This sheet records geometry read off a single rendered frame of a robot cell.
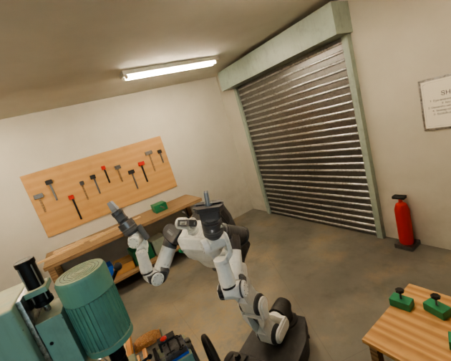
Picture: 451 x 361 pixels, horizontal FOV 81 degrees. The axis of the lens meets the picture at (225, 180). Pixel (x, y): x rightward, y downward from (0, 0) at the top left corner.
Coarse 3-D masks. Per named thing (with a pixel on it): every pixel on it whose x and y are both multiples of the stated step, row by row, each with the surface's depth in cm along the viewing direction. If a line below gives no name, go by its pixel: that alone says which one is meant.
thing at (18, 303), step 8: (24, 288) 92; (16, 304) 83; (24, 304) 85; (32, 304) 91; (24, 312) 84; (32, 312) 89; (24, 320) 85; (32, 320) 86; (32, 328) 86; (40, 344) 87; (48, 352) 88; (48, 360) 88
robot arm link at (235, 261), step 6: (234, 252) 130; (240, 252) 132; (234, 258) 129; (240, 258) 130; (234, 264) 127; (240, 264) 128; (234, 270) 126; (240, 270) 127; (240, 276) 125; (240, 282) 121; (246, 282) 128; (240, 288) 119; (246, 288) 122; (240, 294) 118; (246, 294) 120
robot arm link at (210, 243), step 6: (204, 234) 112; (216, 234) 110; (222, 234) 112; (204, 240) 114; (210, 240) 113; (216, 240) 113; (222, 240) 114; (204, 246) 112; (210, 246) 113; (216, 246) 114; (222, 246) 116; (204, 252) 114; (210, 252) 115
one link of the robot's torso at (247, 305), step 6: (246, 270) 169; (246, 276) 168; (252, 288) 179; (252, 294) 178; (258, 294) 182; (240, 300) 180; (246, 300) 172; (252, 300) 177; (258, 300) 179; (240, 306) 184; (246, 306) 178; (252, 306) 177; (246, 312) 184; (252, 312) 179; (258, 312) 178
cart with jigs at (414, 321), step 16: (400, 288) 158; (416, 288) 169; (400, 304) 156; (416, 304) 157; (432, 304) 148; (448, 304) 151; (384, 320) 153; (400, 320) 150; (416, 320) 147; (432, 320) 145; (448, 320) 142; (368, 336) 147; (384, 336) 144; (400, 336) 141; (416, 336) 139; (432, 336) 136; (448, 336) 129; (384, 352) 136; (400, 352) 133; (416, 352) 131; (432, 352) 129; (448, 352) 127
